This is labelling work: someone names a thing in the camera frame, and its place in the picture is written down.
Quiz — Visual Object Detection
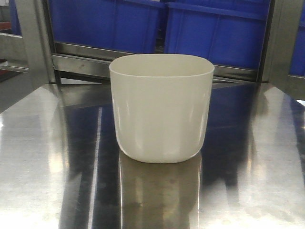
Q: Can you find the white plastic bin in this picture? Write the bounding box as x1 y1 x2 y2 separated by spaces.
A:
109 54 215 163

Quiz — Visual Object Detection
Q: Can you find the blue crate left background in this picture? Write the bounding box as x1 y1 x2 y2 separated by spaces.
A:
49 0 166 53

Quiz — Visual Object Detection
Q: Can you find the blue crate background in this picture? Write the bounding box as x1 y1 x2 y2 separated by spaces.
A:
164 0 270 69
49 0 166 53

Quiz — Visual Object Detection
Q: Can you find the blue crate right background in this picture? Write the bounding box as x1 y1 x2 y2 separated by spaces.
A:
164 0 270 69

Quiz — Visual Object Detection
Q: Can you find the steel shelf frame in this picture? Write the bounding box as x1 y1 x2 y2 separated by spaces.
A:
0 0 305 94

